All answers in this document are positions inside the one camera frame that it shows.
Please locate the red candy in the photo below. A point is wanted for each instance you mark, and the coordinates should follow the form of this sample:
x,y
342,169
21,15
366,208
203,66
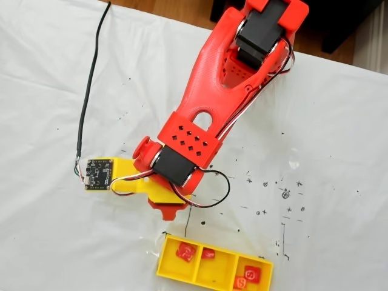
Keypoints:
x,y
208,254
185,252

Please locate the orange candy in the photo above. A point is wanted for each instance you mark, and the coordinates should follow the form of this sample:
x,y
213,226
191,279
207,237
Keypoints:
x,y
241,284

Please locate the red candy circled S print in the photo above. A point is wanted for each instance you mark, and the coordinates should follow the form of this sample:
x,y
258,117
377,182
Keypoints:
x,y
251,273

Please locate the yellow three-compartment box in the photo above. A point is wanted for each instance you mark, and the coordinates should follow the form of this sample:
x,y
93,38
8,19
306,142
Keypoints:
x,y
218,272

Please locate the white plastic table cover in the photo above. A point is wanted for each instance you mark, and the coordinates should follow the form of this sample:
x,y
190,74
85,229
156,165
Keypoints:
x,y
60,212

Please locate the camera board on yellow mount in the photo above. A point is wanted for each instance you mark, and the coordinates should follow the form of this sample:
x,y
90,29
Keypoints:
x,y
98,174

